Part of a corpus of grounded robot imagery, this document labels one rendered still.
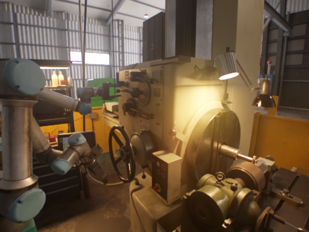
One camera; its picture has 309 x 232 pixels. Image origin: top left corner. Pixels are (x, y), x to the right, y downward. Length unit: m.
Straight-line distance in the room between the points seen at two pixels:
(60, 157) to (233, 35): 1.40
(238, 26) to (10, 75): 1.41
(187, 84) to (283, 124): 2.38
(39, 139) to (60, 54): 13.40
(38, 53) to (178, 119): 13.49
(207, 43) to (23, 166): 1.51
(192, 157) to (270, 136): 2.36
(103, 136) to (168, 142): 2.92
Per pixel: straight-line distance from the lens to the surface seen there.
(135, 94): 1.05
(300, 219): 1.31
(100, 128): 3.72
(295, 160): 3.25
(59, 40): 14.33
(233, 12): 1.53
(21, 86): 0.59
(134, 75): 1.13
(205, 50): 1.58
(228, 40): 1.48
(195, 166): 1.01
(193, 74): 1.00
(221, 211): 0.75
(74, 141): 0.80
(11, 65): 0.60
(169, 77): 0.91
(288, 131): 3.14
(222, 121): 1.10
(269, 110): 6.69
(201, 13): 1.71
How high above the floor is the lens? 1.75
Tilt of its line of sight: 12 degrees down
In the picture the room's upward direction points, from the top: straight up
